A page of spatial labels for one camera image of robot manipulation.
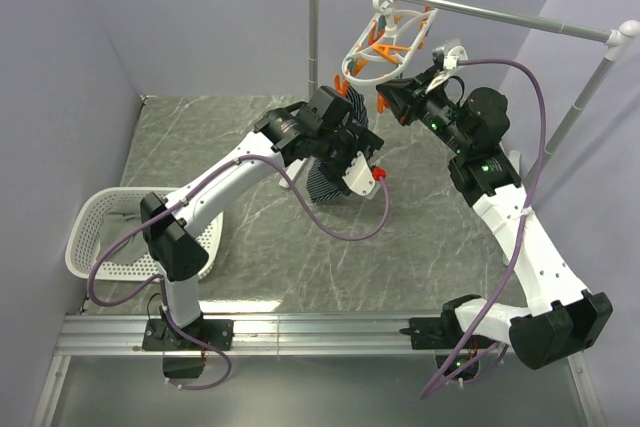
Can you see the navy striped underwear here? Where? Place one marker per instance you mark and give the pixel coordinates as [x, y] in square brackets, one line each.
[318, 185]

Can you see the white oval clip hanger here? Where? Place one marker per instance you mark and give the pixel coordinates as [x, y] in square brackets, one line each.
[384, 49]

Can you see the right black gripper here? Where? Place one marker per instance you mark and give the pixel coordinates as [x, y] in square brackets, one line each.
[407, 96]

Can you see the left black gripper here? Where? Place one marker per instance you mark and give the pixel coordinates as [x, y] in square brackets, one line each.
[367, 144]

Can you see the aluminium mounting rail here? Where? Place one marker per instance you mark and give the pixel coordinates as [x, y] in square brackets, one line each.
[262, 334]

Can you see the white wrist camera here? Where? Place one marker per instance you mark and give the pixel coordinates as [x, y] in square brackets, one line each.
[359, 178]
[447, 61]

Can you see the white metal drying rack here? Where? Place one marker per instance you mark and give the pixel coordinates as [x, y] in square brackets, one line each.
[617, 41]

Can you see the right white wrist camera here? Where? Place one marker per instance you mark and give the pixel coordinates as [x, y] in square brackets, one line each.
[447, 61]

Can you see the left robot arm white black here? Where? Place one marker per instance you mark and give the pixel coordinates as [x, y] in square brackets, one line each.
[330, 128]

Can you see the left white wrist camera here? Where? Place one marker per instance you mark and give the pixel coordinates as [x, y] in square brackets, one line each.
[359, 178]

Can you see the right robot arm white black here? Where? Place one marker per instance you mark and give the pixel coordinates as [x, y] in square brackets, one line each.
[561, 316]

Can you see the grey cloth in basket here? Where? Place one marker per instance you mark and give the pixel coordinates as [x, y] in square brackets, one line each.
[120, 220]

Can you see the white perforated laundry basket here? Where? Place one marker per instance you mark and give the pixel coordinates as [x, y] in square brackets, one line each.
[85, 244]

